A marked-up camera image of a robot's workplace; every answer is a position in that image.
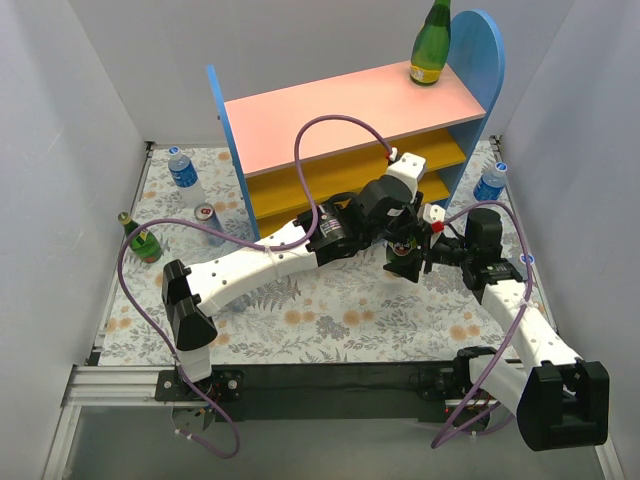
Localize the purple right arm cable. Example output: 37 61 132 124
430 200 535 449

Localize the aluminium frame rail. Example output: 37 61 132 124
39 364 166 480

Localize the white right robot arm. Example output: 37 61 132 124
384 205 610 451

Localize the green Perrier bottle yellow label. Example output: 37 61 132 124
117 212 163 263

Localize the blue wooden shelf unit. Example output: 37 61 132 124
209 9 505 239

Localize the water bottle far left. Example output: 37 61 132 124
168 146 205 209

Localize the water bottle right rear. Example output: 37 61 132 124
473 162 508 202

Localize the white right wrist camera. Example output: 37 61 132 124
420 203 446 233

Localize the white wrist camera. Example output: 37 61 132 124
420 203 446 233
386 153 427 195

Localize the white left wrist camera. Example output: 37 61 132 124
386 153 427 195

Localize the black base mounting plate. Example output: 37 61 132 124
154 360 501 426

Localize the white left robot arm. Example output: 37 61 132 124
162 173 420 400

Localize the red bull can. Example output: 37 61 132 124
194 202 225 247

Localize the green Perrier bottle red label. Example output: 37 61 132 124
385 226 422 267

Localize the water bottle right front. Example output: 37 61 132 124
519 254 535 265

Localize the water bottle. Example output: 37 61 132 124
473 162 508 202
519 254 535 265
168 146 205 209

